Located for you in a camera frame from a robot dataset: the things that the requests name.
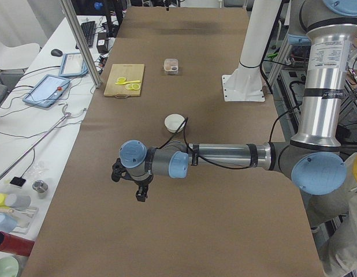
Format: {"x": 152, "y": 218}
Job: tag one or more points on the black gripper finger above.
{"x": 167, "y": 4}

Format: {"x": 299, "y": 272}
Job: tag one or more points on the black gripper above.
{"x": 140, "y": 182}

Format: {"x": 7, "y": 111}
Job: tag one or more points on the clear plastic egg box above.
{"x": 171, "y": 66}

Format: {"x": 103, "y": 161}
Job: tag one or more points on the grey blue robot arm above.
{"x": 310, "y": 158}

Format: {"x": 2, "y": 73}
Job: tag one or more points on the black power adapter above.
{"x": 102, "y": 44}

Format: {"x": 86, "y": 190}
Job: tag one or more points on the wooden cutting board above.
{"x": 131, "y": 72}

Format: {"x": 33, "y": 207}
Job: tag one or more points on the white ceramic bowl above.
{"x": 174, "y": 122}

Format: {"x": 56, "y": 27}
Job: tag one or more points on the black keyboard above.
{"x": 88, "y": 29}

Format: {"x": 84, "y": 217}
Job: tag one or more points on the lemon slice near knife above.
{"x": 133, "y": 86}

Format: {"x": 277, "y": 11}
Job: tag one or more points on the yellow plastic knife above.
{"x": 127, "y": 82}

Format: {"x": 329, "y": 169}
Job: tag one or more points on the metal weight cylinder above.
{"x": 41, "y": 188}

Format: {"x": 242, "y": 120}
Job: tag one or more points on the long metal rod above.
{"x": 66, "y": 115}

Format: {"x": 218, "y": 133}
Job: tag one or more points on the grey cylinder cup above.
{"x": 18, "y": 201}

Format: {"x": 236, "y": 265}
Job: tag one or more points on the small black square device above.
{"x": 18, "y": 181}

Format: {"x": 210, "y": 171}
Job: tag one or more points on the black computer mouse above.
{"x": 56, "y": 52}

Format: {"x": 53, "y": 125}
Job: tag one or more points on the blue teach pendant tablet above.
{"x": 47, "y": 91}

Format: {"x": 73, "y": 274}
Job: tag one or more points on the light blue cup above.
{"x": 7, "y": 223}

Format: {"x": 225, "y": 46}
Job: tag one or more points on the red cylinder cup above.
{"x": 15, "y": 245}

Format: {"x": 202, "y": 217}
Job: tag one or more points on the green bowl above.
{"x": 9, "y": 267}

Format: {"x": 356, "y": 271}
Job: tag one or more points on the white chair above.
{"x": 19, "y": 57}

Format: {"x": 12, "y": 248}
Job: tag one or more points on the person in beige clothes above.
{"x": 338, "y": 254}

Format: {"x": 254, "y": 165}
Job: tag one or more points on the aluminium frame post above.
{"x": 74, "y": 24}

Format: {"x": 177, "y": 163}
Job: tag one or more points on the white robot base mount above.
{"x": 245, "y": 83}

